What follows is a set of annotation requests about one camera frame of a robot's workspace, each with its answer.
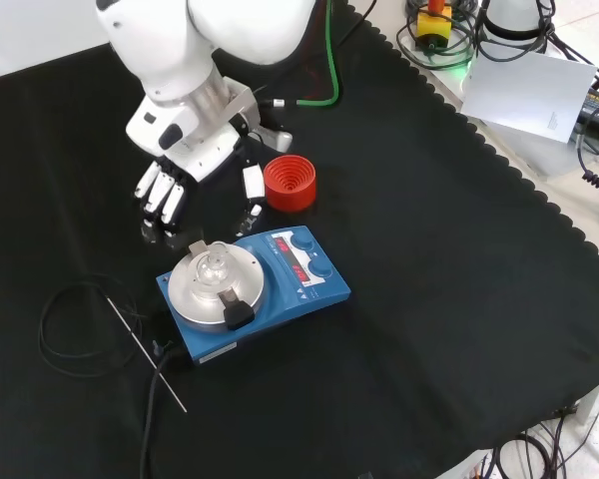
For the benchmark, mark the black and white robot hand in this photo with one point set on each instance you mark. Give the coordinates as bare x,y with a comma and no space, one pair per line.
179,135

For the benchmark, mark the clear glass round-bottom flask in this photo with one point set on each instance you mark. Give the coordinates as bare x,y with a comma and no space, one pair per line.
211,269

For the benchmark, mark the orange ribbed flask stand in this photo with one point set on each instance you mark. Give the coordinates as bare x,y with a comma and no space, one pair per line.
289,187

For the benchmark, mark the blue heater with steel plate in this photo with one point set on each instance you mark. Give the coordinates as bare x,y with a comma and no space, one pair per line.
279,284

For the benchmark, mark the thin metal probe rod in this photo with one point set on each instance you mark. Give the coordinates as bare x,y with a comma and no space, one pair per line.
145,351

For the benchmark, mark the yellow stop button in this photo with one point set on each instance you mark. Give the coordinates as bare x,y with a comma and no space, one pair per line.
433,25

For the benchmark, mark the black table cloth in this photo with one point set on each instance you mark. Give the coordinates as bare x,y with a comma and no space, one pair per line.
404,299

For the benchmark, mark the pale white board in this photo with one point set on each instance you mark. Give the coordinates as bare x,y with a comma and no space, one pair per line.
529,95

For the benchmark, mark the white cylinder with black band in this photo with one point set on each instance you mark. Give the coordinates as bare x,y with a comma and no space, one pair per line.
511,17

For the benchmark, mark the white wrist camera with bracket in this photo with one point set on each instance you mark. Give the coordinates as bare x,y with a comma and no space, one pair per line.
274,137

